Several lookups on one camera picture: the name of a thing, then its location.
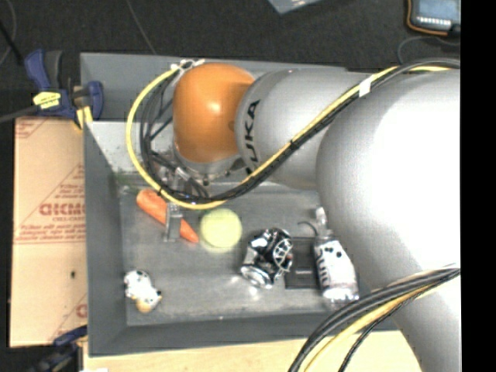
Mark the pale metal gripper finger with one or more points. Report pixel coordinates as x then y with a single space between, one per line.
173 225

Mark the orange toy carrot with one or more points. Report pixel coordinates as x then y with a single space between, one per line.
151 204

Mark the yellow-green ball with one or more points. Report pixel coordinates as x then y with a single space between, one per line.
221 229

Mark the grey metal bin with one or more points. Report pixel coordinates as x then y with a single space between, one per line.
201 285

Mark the white and black toy animal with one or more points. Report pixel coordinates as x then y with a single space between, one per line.
140 290

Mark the black and white crushed can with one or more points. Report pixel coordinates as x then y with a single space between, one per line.
267 256

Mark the brown cardboard board, red print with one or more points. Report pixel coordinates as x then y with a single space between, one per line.
46 246

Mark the dark flat block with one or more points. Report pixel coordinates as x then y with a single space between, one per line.
302 269

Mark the white bottle with black print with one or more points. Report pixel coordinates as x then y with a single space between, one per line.
335 269

